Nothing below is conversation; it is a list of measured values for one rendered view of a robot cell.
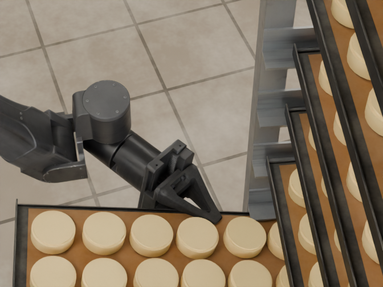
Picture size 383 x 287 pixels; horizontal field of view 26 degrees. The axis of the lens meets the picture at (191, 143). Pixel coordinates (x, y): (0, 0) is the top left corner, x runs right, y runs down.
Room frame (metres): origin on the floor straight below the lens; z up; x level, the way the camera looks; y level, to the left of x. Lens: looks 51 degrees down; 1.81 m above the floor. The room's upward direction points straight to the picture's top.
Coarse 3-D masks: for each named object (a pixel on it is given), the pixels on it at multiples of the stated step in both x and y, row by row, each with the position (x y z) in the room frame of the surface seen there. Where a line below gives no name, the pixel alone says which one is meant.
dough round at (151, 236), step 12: (144, 216) 0.55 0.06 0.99; (156, 216) 0.55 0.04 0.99; (132, 228) 0.53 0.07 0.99; (144, 228) 0.53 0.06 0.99; (156, 228) 0.53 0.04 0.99; (168, 228) 0.54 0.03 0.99; (132, 240) 0.52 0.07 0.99; (144, 240) 0.52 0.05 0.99; (156, 240) 0.52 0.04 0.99; (168, 240) 0.52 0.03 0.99; (144, 252) 0.51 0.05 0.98; (156, 252) 0.51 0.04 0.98
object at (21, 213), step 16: (16, 208) 0.55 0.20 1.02; (48, 208) 0.56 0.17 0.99; (64, 208) 0.56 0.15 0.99; (80, 208) 0.56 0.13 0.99; (96, 208) 0.57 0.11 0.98; (112, 208) 0.57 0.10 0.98; (128, 208) 0.57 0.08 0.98; (144, 208) 0.57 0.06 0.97; (16, 224) 0.52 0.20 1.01; (16, 240) 0.50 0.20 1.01; (16, 256) 0.49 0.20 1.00; (16, 272) 0.47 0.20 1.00
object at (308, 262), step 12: (288, 168) 0.58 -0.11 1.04; (288, 180) 0.57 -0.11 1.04; (288, 192) 0.55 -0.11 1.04; (300, 192) 0.53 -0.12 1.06; (288, 204) 0.53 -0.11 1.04; (300, 204) 0.53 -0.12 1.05; (300, 216) 0.52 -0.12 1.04; (300, 228) 0.49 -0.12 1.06; (300, 240) 0.48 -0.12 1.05; (312, 240) 0.47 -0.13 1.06; (300, 252) 0.47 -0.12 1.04; (312, 252) 0.47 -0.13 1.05; (300, 264) 0.45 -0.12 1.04; (312, 264) 0.45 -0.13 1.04; (312, 276) 0.43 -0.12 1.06
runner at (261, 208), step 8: (248, 192) 0.60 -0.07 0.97; (256, 192) 0.60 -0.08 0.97; (264, 192) 0.60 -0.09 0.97; (248, 200) 0.60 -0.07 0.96; (256, 200) 0.60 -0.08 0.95; (264, 200) 0.60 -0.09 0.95; (272, 200) 0.60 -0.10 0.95; (248, 208) 0.59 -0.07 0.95; (256, 208) 0.59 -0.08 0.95; (264, 208) 0.59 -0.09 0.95; (272, 208) 0.59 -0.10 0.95; (256, 216) 0.58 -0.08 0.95; (264, 216) 0.58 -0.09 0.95; (272, 216) 0.58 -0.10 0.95
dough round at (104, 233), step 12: (96, 216) 0.54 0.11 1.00; (108, 216) 0.54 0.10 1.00; (84, 228) 0.52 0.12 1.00; (96, 228) 0.52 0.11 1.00; (108, 228) 0.53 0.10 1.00; (120, 228) 0.53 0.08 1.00; (84, 240) 0.51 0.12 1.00; (96, 240) 0.51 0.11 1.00; (108, 240) 0.51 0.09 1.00; (120, 240) 0.51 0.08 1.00; (96, 252) 0.50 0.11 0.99; (108, 252) 0.50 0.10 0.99
